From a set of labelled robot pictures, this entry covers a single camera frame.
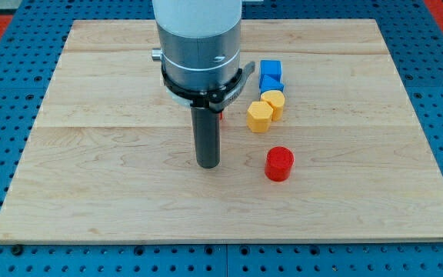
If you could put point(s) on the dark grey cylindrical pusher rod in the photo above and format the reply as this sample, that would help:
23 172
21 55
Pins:
206 133

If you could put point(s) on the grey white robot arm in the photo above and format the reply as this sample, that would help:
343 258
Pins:
200 54

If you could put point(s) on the black clamp with grey lever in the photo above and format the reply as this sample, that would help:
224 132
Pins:
215 100

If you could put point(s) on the yellow hexagon block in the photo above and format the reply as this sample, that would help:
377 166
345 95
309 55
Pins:
259 117

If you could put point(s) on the blue triangular block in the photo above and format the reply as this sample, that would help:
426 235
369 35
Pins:
268 83

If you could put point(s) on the yellow rounded block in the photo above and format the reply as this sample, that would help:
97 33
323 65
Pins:
276 99

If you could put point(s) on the red cylinder block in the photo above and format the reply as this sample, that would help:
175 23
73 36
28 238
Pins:
279 162

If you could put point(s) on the blue cube block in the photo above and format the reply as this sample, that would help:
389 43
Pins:
270 68

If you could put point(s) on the light wooden board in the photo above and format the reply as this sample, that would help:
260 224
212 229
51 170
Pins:
110 158

